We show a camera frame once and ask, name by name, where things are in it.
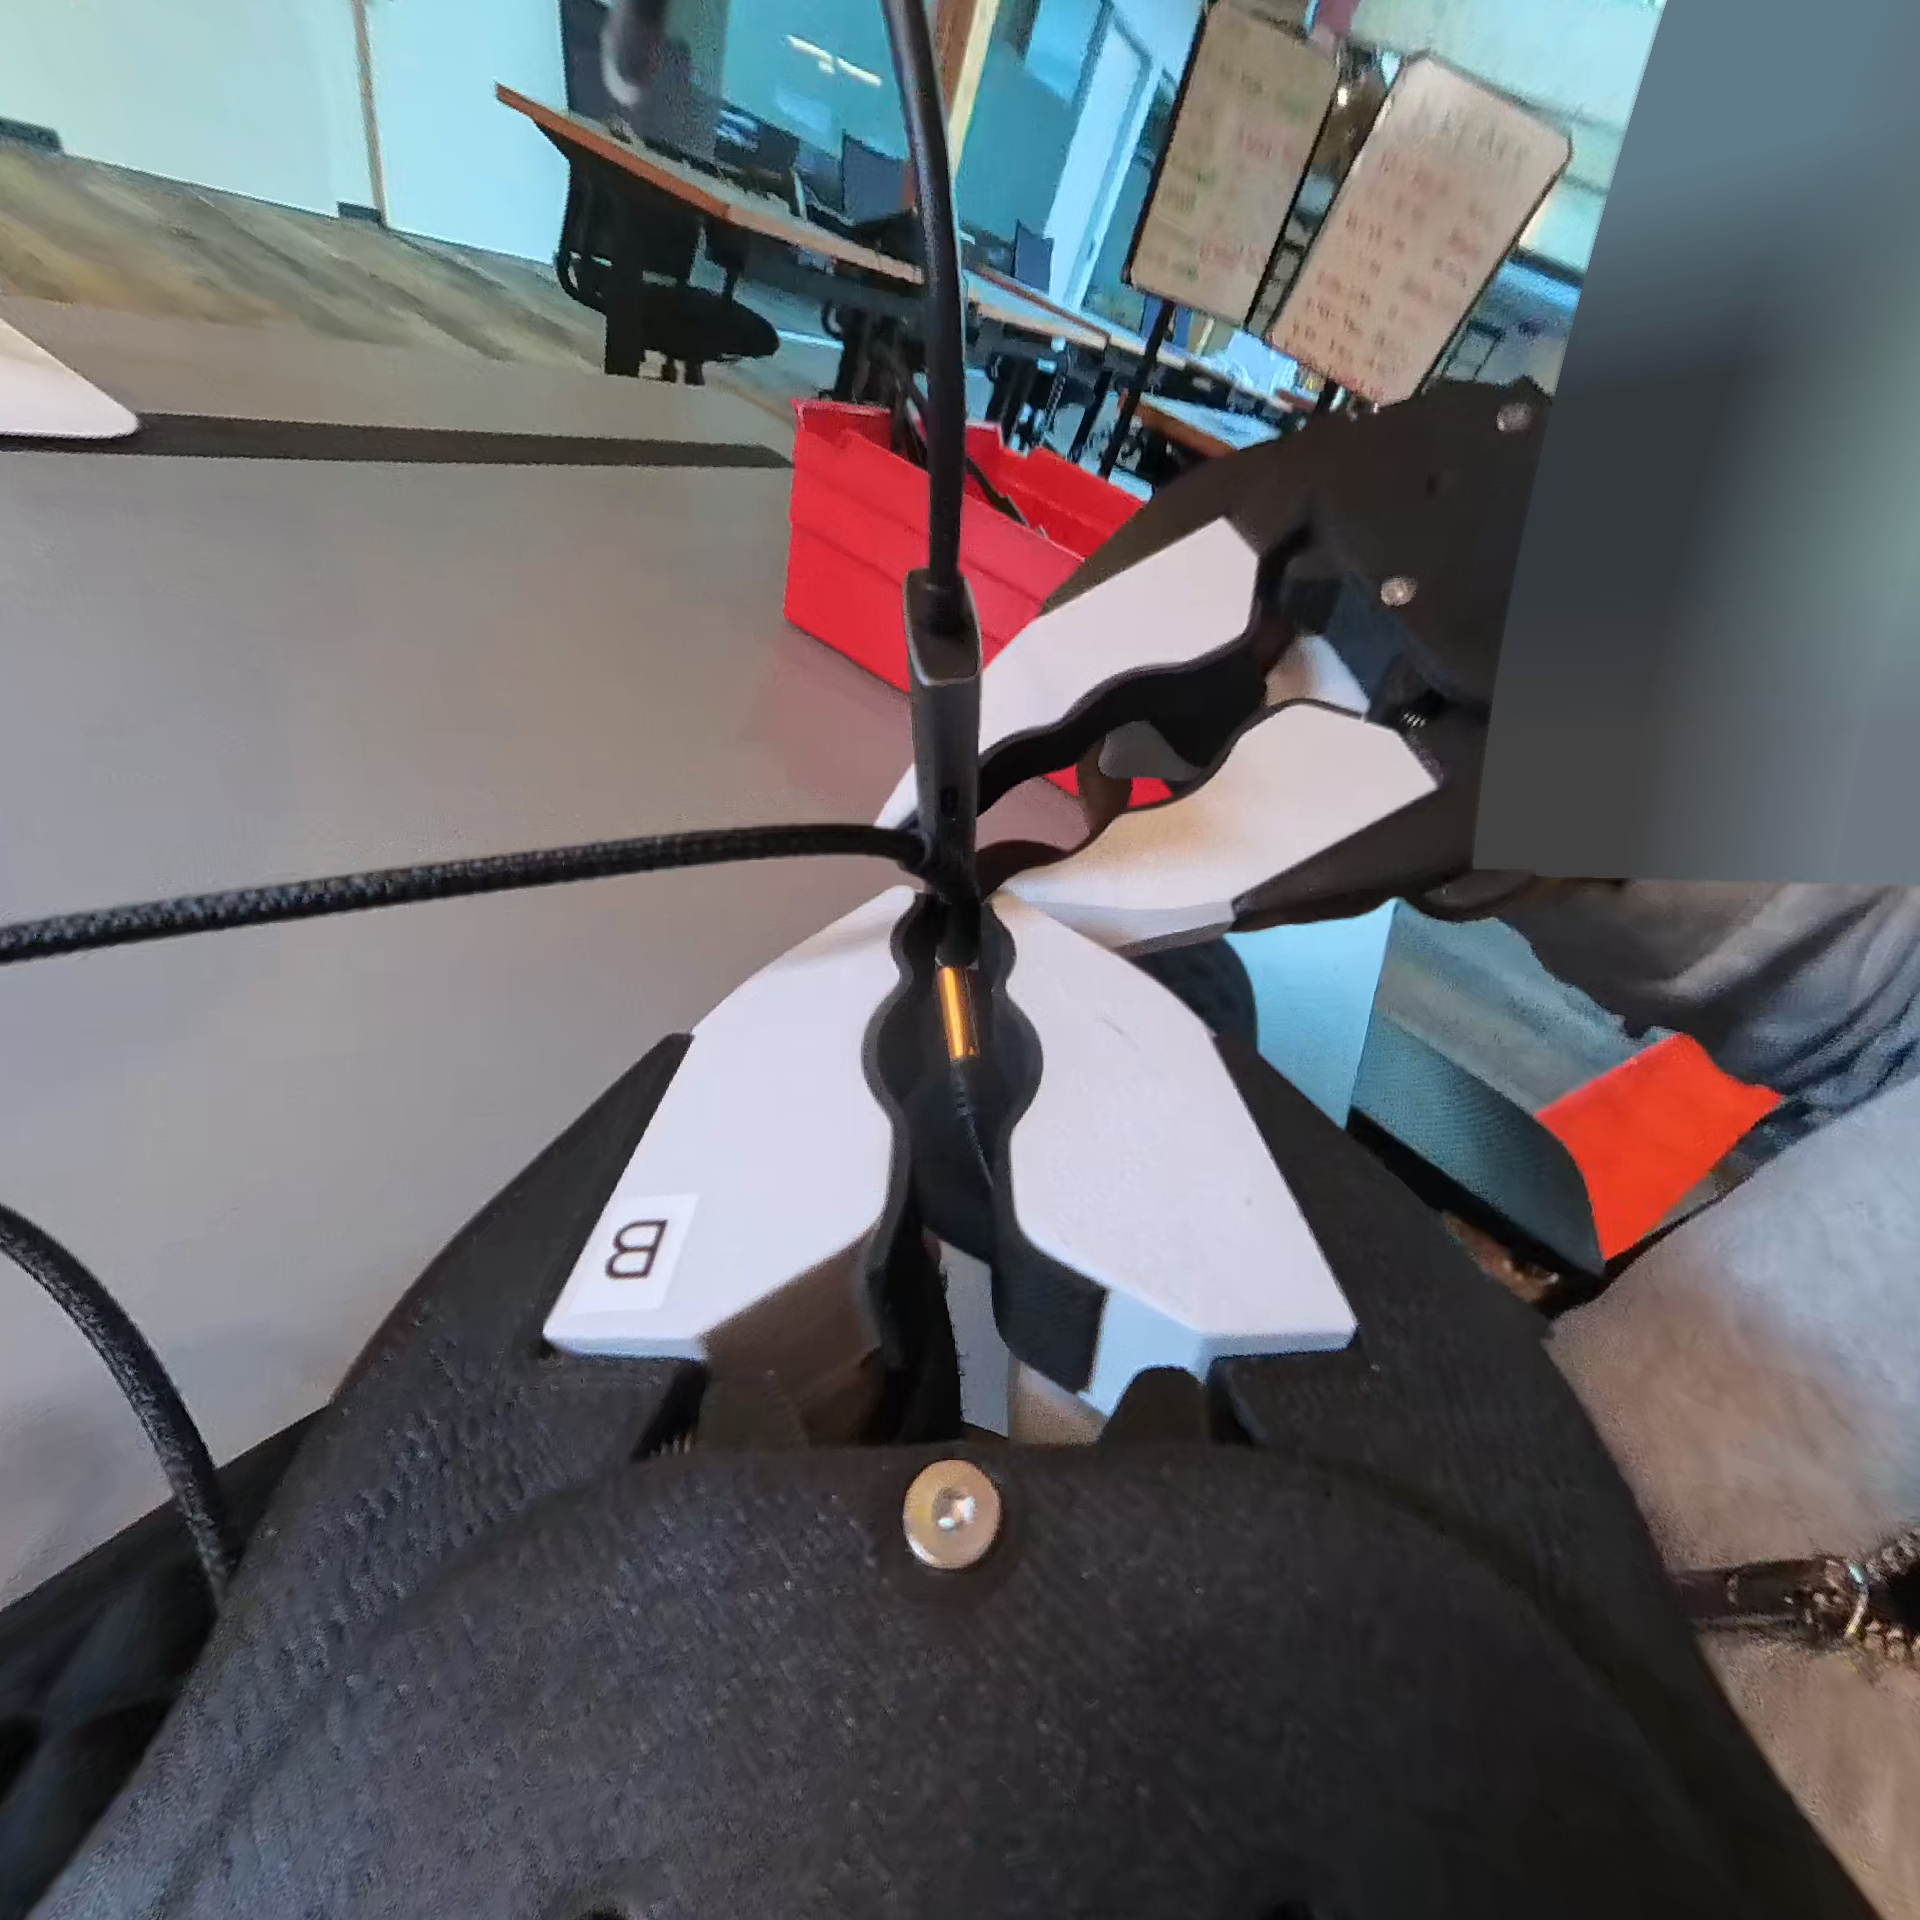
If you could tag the red plastic object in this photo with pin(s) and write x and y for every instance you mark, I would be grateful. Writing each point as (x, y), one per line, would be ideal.
(1650, 1141)

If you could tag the large whiteboard on stand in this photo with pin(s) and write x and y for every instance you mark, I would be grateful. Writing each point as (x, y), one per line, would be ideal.
(1410, 240)

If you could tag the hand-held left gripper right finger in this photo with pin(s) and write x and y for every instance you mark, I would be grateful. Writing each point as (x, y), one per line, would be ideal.
(1171, 1184)

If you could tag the red plastic bin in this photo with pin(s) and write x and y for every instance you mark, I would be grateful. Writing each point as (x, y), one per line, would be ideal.
(855, 555)

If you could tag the small whiteboard on stand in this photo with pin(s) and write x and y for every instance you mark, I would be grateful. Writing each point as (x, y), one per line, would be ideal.
(1223, 165)

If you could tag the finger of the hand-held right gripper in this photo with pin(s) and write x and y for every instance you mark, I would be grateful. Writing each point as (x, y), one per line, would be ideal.
(1290, 810)
(1110, 630)

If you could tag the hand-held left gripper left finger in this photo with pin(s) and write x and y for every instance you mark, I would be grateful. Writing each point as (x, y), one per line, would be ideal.
(750, 1141)

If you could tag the grey trousers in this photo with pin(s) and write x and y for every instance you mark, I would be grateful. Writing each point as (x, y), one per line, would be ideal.
(1725, 1425)

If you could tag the long wooden desk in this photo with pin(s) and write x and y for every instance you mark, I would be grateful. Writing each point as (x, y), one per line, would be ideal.
(721, 182)

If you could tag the black office chair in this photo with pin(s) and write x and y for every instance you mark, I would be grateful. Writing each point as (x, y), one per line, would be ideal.
(669, 323)

